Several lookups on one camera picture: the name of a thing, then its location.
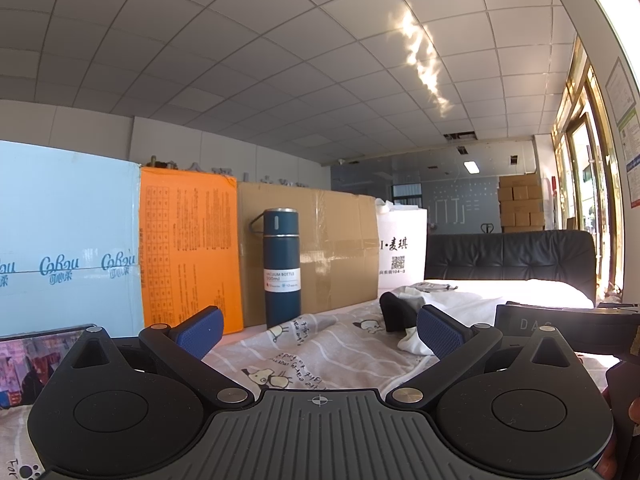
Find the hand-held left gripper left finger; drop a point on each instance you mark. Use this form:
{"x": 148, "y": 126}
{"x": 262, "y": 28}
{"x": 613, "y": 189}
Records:
{"x": 202, "y": 332}

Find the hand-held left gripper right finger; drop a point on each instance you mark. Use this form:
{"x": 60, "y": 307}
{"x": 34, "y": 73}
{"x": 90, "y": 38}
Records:
{"x": 440, "y": 332}

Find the person's right hand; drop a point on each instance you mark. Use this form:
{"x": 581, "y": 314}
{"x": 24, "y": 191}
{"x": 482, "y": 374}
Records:
{"x": 625, "y": 410}

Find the white sock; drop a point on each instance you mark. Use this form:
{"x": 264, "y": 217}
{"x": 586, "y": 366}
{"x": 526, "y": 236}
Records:
{"x": 414, "y": 344}

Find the grey cloth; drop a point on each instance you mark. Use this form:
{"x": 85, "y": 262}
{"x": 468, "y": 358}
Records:
{"x": 432, "y": 287}

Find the black sock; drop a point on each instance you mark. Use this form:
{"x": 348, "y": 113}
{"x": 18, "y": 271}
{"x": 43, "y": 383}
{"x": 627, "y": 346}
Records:
{"x": 395, "y": 312}

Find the white bed cover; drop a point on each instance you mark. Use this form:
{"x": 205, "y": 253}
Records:
{"x": 525, "y": 292}

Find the orange cardboard box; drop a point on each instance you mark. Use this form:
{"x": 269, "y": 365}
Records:
{"x": 190, "y": 250}

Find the white printed box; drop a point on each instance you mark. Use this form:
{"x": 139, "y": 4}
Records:
{"x": 402, "y": 250}

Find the cartoon printed bed sheet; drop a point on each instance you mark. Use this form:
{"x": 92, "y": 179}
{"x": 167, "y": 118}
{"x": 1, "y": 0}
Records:
{"x": 340, "y": 355}

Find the black leather headboard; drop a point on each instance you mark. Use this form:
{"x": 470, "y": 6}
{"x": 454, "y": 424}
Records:
{"x": 510, "y": 255}

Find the dark blue vacuum bottle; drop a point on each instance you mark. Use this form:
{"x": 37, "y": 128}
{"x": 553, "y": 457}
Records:
{"x": 281, "y": 255}

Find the brown cardboard box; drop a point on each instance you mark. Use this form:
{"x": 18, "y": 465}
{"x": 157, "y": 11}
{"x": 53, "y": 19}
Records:
{"x": 340, "y": 250}

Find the stack of cardboard boxes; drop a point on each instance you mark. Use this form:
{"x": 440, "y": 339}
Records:
{"x": 520, "y": 205}

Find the gold framed glass door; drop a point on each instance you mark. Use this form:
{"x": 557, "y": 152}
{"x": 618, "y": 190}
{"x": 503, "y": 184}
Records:
{"x": 587, "y": 160}

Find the ceiling light panel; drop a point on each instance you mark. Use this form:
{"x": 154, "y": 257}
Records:
{"x": 470, "y": 166}

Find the smartphone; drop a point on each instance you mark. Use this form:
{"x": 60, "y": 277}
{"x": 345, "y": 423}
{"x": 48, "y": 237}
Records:
{"x": 35, "y": 365}

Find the large light blue cardboard box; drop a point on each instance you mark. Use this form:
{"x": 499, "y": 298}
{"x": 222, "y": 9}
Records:
{"x": 65, "y": 220}

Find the white wall notice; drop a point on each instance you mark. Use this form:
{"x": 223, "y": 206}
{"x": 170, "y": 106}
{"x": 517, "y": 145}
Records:
{"x": 625, "y": 120}

